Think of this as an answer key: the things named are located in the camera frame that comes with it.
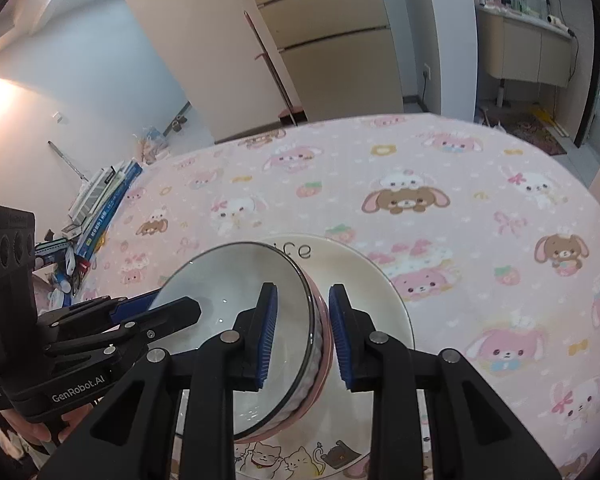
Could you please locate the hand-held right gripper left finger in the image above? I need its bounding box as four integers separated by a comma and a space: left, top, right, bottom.
37, 282, 279, 480

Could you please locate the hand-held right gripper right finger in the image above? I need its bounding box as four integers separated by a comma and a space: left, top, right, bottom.
328, 284, 563, 480

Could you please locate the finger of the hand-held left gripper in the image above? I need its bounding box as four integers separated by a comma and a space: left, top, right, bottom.
37, 287, 166, 327
40, 296, 202, 357

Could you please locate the pink rabbit print bowl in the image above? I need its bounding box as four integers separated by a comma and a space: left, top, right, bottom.
232, 267, 331, 445

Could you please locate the black-rimmed white bowl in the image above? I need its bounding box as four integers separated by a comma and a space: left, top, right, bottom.
156, 241, 327, 440

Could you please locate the cartoon print white plate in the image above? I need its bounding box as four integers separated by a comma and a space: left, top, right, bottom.
177, 232, 415, 480

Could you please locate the person's left hand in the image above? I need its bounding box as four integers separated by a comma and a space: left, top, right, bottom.
0, 400, 91, 448

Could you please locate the stack of boxes and books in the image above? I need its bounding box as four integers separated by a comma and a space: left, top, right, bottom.
75, 160, 143, 256

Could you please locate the white carton box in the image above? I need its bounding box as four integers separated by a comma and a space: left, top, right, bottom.
69, 162, 131, 226

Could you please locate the pink cartoon printed tablecloth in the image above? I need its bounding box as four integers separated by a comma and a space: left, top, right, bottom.
20, 112, 600, 480

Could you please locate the thin metal rod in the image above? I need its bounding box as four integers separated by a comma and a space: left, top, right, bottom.
47, 141, 88, 181

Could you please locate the white plastic bag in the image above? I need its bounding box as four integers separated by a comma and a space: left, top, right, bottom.
132, 127, 168, 163

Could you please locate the wooden broom stick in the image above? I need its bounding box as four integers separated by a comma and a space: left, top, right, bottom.
243, 10, 306, 126

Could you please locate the patterned bathroom rug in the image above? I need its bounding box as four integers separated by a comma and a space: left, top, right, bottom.
500, 112, 568, 156

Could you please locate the beige refrigerator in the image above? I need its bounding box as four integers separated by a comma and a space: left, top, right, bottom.
232, 0, 406, 121

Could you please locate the beige vanity cabinet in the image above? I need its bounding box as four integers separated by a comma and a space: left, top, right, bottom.
477, 7, 573, 88

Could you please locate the white hair dryer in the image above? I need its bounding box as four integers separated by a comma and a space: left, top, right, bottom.
545, 15, 577, 37

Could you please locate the black door frame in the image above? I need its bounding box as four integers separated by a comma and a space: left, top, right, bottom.
575, 0, 600, 148

